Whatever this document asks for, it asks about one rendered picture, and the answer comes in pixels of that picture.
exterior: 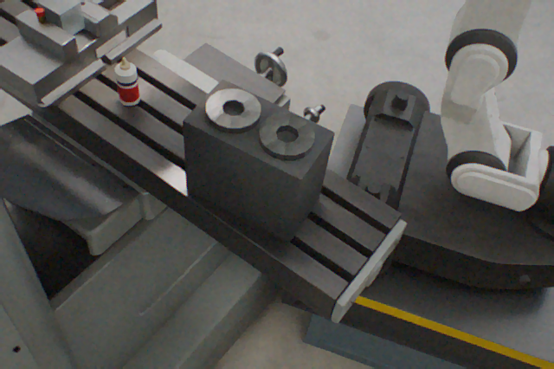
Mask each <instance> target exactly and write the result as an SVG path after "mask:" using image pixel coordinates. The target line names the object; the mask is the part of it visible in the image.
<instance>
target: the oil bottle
mask: <svg viewBox="0 0 554 369"><path fill-rule="evenodd" d="M114 70H115V75H116V82H117V88H118V92H119V100H120V102H121V103H122V104H123V105H125V106H134V105H136V104H138V103H139V101H140V92H139V80H138V73H137V68H136V66H135V65H133V64H132V63H130V62H128V61H127V60H126V58H123V59H122V62H121V63H120V64H117V65H116V67H115V69H114Z"/></svg>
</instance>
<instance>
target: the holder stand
mask: <svg viewBox="0 0 554 369"><path fill-rule="evenodd" d="M183 133H184V165H185V183H186V189H187V190H189V191H191V192H193V193H195V194H197V195H198V196H200V197H202V198H204V199H205V200H207V201H209V202H212V203H214V204H217V205H219V206H220V207H221V208H223V209H225V210H227V211H229V212H231V213H233V214H234V215H236V216H238V217H240V218H241V219H243V220H247V221H248V222H250V223H252V224H254V225H256V226H258V227H260V228H261V229H262V230H265V231H266V232H268V233H270V234H272V235H274V236H276V237H278V238H279V239H280V240H284V241H286V242H288V243H289V242H291V240H293V238H294V236H295V235H296V233H297V232H298V230H299V229H300V226H301V225H302V223H303V222H304V220H306V218H307V216H308V215H309V213H310V212H311V210H312V208H313V207H314V205H315V204H316V203H317V201H319V194H320V191H321V187H322V184H323V181H324V177H325V170H326V167H327V164H328V160H329V157H330V153H331V149H332V143H333V140H334V136H335V132H334V131H332V130H330V129H328V128H326V127H324V126H320V125H318V124H316V123H314V122H312V121H310V120H307V119H305V118H303V117H301V116H299V115H298V114H296V113H294V112H291V111H289V110H287V109H285V108H284V107H281V106H277V105H275V104H274V103H272V102H270V101H268V100H265V99H263V98H261V97H260V96H258V95H256V94H253V93H251V92H249V91H247V90H245V89H243V88H241V87H239V86H237V85H236V84H234V83H231V82H227V81H225V80H220V81H219V82H218V83H217V85H216V86H215V87H214V88H213V89H212V90H211V91H210V92H209V93H208V94H207V95H206V96H205V98H204V99H203V100H202V101H201V102H199V103H198V104H197V106H196V107H195V108H194V109H193V110H192V111H191V113H190V114H189V115H188V116H187V117H186V118H185V119H184V120H183Z"/></svg>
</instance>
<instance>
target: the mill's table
mask: <svg viewBox="0 0 554 369"><path fill-rule="evenodd" d="M37 1H39V0H6V1H4V2H2V3H0V48H1V47H2V46H3V45H5V44H6V43H8V42H10V41H12V40H13V39H15V38H16V37H18V36H19V35H20V32H19V29H18V27H17V24H16V19H15V17H16V16H19V15H20V14H22V13H23V12H24V11H27V10H31V11H33V12H35V10H36V9H37V8H39V6H38V2H37ZM123 58H126V60H127V61H128V62H130V63H132V64H133V65H135V66H136V68H137V73H138V85H139V92H140V101H139V103H138V104H136V105H134V106H125V105H123V104H122V103H121V102H120V100H119V92H118V88H117V82H116V75H115V70H114V69H115V67H116V65H117V64H120V63H121V62H122V59H123ZM123 58H122V59H120V60H119V61H117V62H116V63H114V64H113V65H112V64H110V63H109V62H104V63H105V64H106V70H104V71H103V72H102V73H101V74H100V75H98V76H97V77H96V78H94V79H93V80H92V81H90V82H88V84H85V85H84V86H83V87H81V88H80V89H78V90H77V91H76V92H74V93H73V94H71V95H70V96H69V97H67V98H66V99H65V100H64V101H62V102H61V103H60V104H59V105H58V106H55V107H54V108H52V109H51V110H49V111H47V112H42V111H40V110H39V109H37V108H36V107H34V106H32V105H31V104H29V103H28V102H27V101H25V100H23V99H22V98H20V97H17V96H16V95H14V94H13V93H11V92H10V91H8V90H7V89H5V88H4V87H2V86H0V89H2V90H3V91H4V92H5V93H6V94H10V95H11V96H12V97H14V98H15V99H17V100H18V101H20V102H21V103H22V104H23V105H24V106H26V107H28V108H29V109H30V110H32V111H33V112H35V113H36V114H38V115H39V116H41V117H42V118H43V119H45V120H46V121H47V122H48V123H50V124H51V125H53V126H54V127H56V128H57V129H59V130H60V131H61V132H63V133H65V134H66V135H68V136H69V137H71V138H72V139H73V140H74V141H76V142H77V143H78V144H80V145H81V146H83V147H85V148H86V149H87V150H88V151H90V152H91V153H92V154H94V155H95V156H97V157H98V158H99V159H101V160H104V161H105V162H107V163H108V164H109V165H110V166H112V167H113V168H115V169H116V170H117V171H119V172H120V173H121V174H122V175H124V176H125V177H127V178H128V179H130V180H131V181H132V182H133V183H136V184H137V185H139V186H140V187H142V188H143V189H145V190H146V191H148V192H149V193H151V195H152V196H154V197H155V198H156V199H157V200H159V201H160V202H162V203H163V204H166V205H168V206H169V207H170V208H172V209H173V210H174V211H176V212H177V214H179V215H180V216H182V217H183V218H185V219H186V220H188V221H189V222H190V223H193V224H195V226H197V227H198V228H199V229H200V230H202V231H203V232H205V233H206V234H207V235H209V236H211V237H212V238H213V239H215V240H216V241H218V242H219V243H220V244H222V245H223V246H224V247H226V248H227V249H229V250H230V251H232V252H233V253H235V254H236V255H237V256H239V257H240V258H241V259H242V260H243V261H246V262H247V263H249V264H250V265H252V266H253V267H254V268H256V269H258V270H259V271H260V272H261V273H262V274H264V275H265V276H266V277H267V278H269V279H270V280H272V281H273V282H276V283H278V284H279V285H280V286H281V287H282V288H284V289H285V290H286V291H287V292H289V293H290V294H291V295H293V296H295V297H296V298H297V299H299V300H300V301H301V302H302V303H304V304H305V305H307V306H308V307H309V308H312V309H313V310H314V311H316V312H317V313H319V314H320V315H322V316H323V317H324V318H325V319H326V320H329V319H331V320H332V321H334V322H335V323H339V322H340V320H341V319H342V318H343V316H344V315H345V312H347V310H348V309H349V308H350V306H351V305H352V304H353V303H354V301H355V300H356V299H357V298H358V296H359V295H360V294H361V292H362V291H363V290H364V288H366V287H369V286H370V285H371V283H372V282H373V281H374V279H375V278H376V276H377V274H378V273H379V271H380V269H381V267H382V266H383V263H384V262H385V260H386V258H387V256H388V255H389V254H390V252H391V251H392V250H393V249H394V248H395V247H396V246H397V245H398V244H399V241H400V239H401V237H402V234H403V232H404V230H405V228H406V226H407V223H405V222H404V221H403V220H400V218H401V216H402V213H400V212H398V211H397V210H394V209H393V208H391V207H390V206H388V205H387V204H385V203H382V202H381V201H380V200H378V199H377V198H375V197H373V196H372V195H371V194H369V193H367V192H366V191H364V190H362V189H360V188H359V187H358V186H357V185H355V184H353V183H351V182H349V181H347V180H346V179H344V178H342V177H340V176H339V175H338V174H337V173H336V172H334V171H332V170H330V169H329V168H327V167H326V170H325V177H324V181H323V184H322V187H321V191H320V194H319V201H317V203H316V204H315V205H314V207H313V208H312V210H311V212H310V213H309V215H308V216H307V218H306V220H304V222H303V223H302V225H301V226H300V229H299V230H298V232H297V233H296V235H295V236H294V238H293V240H291V242H289V243H288V242H286V241H284V240H280V239H279V238H278V237H276V236H274V235H272V234H270V233H268V232H266V231H265V230H262V229H261V228H260V227H258V226H256V225H254V224H252V223H250V222H248V221H247V220H243V219H241V218H240V217H238V216H236V215H234V214H233V213H231V212H229V211H227V210H225V209H223V208H221V207H220V206H219V205H217V204H214V203H212V202H209V201H207V200H205V199H204V198H202V197H200V196H198V195H197V194H195V193H193V192H191V191H189V190H187V189H186V183H185V165H184V133H183V120H184V119H185V118H186V117H187V116H188V115H189V114H190V113H191V111H192V110H193V109H194V108H195V107H196V106H197V104H198V103H199V102H201V101H202V100H203V99H204V98H205V96H206V95H207V94H208V93H206V92H205V91H203V90H202V89H201V88H199V87H197V86H195V84H193V83H192V82H190V81H188V80H186V79H185V78H183V77H181V76H179V75H178V74H175V73H174V72H172V71H171V70H169V69H168V68H167V67H166V66H164V65H162V64H161V63H159V62H158V61H155V60H154V59H152V58H151V57H150V56H148V55H146V54H145V53H143V52H141V51H140V50H138V49H136V48H135V49H133V50H132V51H131V52H130V53H129V54H127V55H126V56H124V57H123Z"/></svg>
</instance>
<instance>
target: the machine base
mask: <svg viewBox="0 0 554 369"><path fill-rule="evenodd" d="M280 288H281V286H280V285H279V284H278V283H276V282H273V281H272V280H270V279H269V278H267V277H266V276H265V275H264V274H262V273H261V272H260V271H259V270H258V269H256V268H254V267H253V266H252V265H250V264H249V263H247V262H246V261H243V260H242V259H241V258H240V257H239V256H237V255H236V254H235V253H233V252H232V253H231V254H230V255H229V256H228V257H227V258H226V259H225V260H224V262H222V263H221V264H220V265H219V266H218V268H217V269H216V270H215V271H214V272H213V273H212V274H211V275H210V276H209V277H208V278H207V279H206V281H205V282H204V283H203V284H202V285H201V286H200V287H199V288H197V289H196V290H195V291H194V292H193V293H192V294H191V296H190V297H189V299H188V300H187V301H186V302H185V303H184V304H183V305H182V306H181V307H180V308H179V309H178V310H177V311H176V312H175V313H174V314H173V315H172V316H171V317H170V319H168V320H167V321H166V322H165V323H164V324H163V326H161V327H160V328H159V329H158V330H157V331H156V332H155V333H154V334H153V335H152V337H151V338H150V339H149V340H148V341H147V342H146V343H145V344H144V345H143V346H142V347H141V348H140V349H139V350H138V351H137V352H136V353H135V354H134V356H133V357H132V358H131V359H130V360H129V361H128V362H127V363H126V364H125V365H124V366H123V367H122V368H121V369H213V368H214V367H215V365H216V364H217V363H218V362H219V360H220V359H221V358H222V357H223V356H224V354H225V353H226V352H227V351H228V350H229V349H230V348H231V347H232V346H233V344H234V342H235V341H236V340H238V339H239V337H240V336H241V335H242V334H243V333H244V331H245V330H246V329H247V328H248V326H249V325H250V324H251V323H252V322H253V321H254V319H255V318H256V317H257V316H258V313H259V312H260V311H261V310H262V309H263V308H264V307H265V306H266V305H267V304H268V303H269V302H270V301H271V300H272V299H273V298H274V296H275V295H276V294H277V293H278V291H279V290H280Z"/></svg>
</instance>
